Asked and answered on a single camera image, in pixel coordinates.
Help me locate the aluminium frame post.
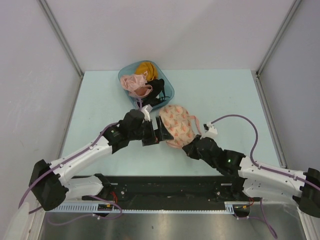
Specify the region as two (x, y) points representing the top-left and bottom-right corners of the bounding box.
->
(255, 0), (303, 78)
(37, 0), (84, 79)

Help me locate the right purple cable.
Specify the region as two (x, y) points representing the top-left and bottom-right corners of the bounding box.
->
(211, 114), (320, 238)

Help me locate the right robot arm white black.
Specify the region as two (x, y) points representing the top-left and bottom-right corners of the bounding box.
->
(182, 135), (320, 218)

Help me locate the floral mesh laundry bag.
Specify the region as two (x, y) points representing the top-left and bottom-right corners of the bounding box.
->
(159, 104), (202, 149)

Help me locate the purple cable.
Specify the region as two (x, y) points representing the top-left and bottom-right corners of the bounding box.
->
(211, 114), (320, 238)
(18, 96), (151, 226)

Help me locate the mustard yellow garment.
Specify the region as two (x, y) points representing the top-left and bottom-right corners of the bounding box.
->
(135, 61), (159, 82)

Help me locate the teal plastic basin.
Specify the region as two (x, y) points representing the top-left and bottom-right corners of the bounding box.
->
(118, 60), (175, 107)

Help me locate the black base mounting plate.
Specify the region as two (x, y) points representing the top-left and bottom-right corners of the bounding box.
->
(71, 174), (253, 211)

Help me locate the black bra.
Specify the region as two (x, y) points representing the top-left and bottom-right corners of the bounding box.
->
(135, 78), (174, 110)

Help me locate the left aluminium frame post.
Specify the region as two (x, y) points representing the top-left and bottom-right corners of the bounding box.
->
(37, 0), (84, 79)

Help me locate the pink bra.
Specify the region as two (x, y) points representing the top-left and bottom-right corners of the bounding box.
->
(120, 74), (153, 99)

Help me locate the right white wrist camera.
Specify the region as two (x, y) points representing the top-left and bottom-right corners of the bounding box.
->
(202, 122), (218, 139)

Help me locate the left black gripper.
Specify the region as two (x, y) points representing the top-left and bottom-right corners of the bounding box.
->
(128, 115), (173, 146)

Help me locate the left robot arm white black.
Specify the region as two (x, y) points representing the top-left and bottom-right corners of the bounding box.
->
(27, 109), (174, 211)

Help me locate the right aluminium frame post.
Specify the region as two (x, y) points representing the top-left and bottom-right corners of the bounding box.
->
(255, 0), (303, 78)

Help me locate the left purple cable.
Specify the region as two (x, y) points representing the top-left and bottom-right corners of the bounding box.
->
(18, 96), (151, 226)

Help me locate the grey slotted cable duct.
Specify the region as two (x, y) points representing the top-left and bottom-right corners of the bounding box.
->
(50, 201), (253, 214)

